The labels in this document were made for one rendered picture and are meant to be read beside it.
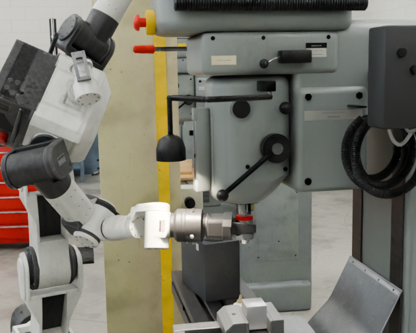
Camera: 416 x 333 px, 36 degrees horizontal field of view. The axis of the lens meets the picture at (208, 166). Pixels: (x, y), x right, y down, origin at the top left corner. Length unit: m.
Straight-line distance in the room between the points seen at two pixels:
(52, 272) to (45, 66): 0.69
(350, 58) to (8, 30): 9.30
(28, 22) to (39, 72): 8.83
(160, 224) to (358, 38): 0.68
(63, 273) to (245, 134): 0.89
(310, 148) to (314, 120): 0.07
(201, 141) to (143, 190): 1.80
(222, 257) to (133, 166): 1.43
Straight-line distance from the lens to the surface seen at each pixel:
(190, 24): 1.47
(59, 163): 1.68
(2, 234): 6.29
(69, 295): 2.21
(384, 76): 1.35
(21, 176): 1.70
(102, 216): 1.86
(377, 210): 1.79
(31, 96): 1.76
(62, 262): 2.14
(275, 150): 1.52
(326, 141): 1.57
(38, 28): 10.62
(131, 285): 3.49
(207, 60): 1.48
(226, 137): 1.53
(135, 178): 3.35
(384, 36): 1.35
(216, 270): 2.01
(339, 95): 1.58
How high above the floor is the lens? 1.64
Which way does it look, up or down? 9 degrees down
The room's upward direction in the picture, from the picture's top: 1 degrees counter-clockwise
